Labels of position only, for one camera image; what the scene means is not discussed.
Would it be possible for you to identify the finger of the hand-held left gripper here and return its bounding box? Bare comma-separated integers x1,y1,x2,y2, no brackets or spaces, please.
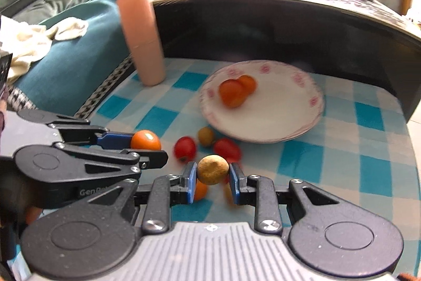
48,116,134,150
54,142,168,174

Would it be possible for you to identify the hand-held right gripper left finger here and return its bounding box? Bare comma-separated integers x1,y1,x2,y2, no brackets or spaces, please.
86,162,198,234

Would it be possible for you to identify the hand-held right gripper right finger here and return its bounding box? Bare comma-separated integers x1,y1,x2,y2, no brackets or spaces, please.
229,163,341,234

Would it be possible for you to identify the orange cherry tomato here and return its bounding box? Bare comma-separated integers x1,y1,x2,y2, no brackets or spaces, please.
194,182,208,201
131,130,162,151
237,75,257,98
219,79,247,109

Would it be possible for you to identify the yellow-brown round fruit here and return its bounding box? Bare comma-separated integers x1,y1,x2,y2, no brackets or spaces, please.
197,154,229,185

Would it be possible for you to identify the red cherry tomato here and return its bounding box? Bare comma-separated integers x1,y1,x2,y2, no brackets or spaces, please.
213,138,242,165
174,136,197,163

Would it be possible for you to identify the green cherry tomato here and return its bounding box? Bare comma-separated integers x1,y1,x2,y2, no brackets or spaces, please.
198,126,215,147

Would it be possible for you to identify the white floral plate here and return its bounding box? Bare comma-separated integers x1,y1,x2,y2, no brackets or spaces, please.
198,60,325,144

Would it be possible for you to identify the teal blanket with houndstooth trim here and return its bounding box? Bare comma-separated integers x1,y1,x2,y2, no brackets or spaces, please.
7,0,158,119

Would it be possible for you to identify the blue checkered tablecloth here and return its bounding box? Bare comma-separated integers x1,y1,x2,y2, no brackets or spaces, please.
79,57,415,268

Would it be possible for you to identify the pink ribbed cylinder bottle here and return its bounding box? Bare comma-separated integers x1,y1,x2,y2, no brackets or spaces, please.
117,0,166,86

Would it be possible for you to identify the cream towel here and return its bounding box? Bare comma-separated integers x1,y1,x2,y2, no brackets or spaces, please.
0,15,89,84

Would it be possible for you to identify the dark coffee table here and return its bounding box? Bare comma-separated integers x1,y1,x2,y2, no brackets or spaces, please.
145,0,421,124

